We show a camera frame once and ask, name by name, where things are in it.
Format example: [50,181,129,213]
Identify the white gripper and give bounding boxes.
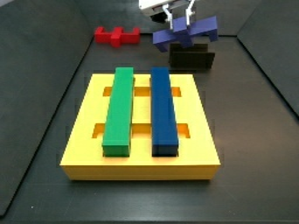
[137,0,194,30]

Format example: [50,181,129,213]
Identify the purple cross-shaped block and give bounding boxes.
[153,17,219,53]

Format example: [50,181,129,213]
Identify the black angle fixture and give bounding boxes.
[169,44,215,69]

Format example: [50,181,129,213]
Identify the yellow slotted board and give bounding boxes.
[60,73,220,180]

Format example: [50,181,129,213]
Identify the red cross-shaped block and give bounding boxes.
[94,26,140,47]

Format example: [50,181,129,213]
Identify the blue bar block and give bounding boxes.
[150,67,178,157]

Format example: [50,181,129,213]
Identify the green bar block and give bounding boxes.
[101,67,134,157]

